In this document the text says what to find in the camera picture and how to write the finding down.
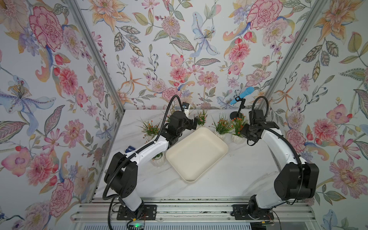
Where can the potted plant pink flowers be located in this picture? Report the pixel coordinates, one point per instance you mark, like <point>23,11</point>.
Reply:
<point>158,160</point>

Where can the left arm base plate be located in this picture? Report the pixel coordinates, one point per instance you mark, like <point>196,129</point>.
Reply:
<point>145,212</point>

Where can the potted plant orange flowers left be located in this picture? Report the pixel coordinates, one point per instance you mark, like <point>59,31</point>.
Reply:
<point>149,129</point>

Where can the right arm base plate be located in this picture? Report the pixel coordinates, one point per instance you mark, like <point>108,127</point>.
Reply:
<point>242,212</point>

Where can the potted plant red flowers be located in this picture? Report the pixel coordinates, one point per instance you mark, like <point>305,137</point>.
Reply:
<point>222,126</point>
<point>237,125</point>

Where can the aluminium mounting rail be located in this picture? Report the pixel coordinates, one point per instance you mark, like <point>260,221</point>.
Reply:
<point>191,209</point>

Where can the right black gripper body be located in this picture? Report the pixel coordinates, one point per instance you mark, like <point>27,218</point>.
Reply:
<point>247,131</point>

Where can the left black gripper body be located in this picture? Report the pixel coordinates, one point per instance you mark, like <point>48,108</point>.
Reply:
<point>187,124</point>

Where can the cream storage tray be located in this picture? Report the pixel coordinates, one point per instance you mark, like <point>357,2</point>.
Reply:
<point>195,154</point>

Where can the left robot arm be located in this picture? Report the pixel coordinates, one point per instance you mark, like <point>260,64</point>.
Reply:
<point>122,173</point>

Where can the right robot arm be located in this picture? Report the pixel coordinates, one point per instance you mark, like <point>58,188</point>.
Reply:
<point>297,178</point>

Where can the blue microphone on black stand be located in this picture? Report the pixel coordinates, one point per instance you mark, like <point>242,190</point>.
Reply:
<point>242,100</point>

